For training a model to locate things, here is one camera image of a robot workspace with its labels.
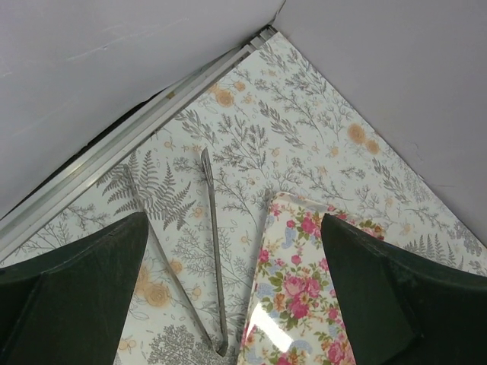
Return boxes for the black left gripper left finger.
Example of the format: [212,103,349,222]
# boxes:
[1,212,148,364]

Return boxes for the metal serving tongs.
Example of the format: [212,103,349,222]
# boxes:
[122,147,229,357]

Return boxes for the floral serving tray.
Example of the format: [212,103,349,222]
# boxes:
[237,192,384,364]

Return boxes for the aluminium frame rail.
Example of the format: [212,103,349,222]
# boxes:
[1,26,277,260]

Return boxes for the floral tablecloth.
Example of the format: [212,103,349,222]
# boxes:
[1,33,486,364]

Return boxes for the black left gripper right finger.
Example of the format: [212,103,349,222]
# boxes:
[321,214,486,364]

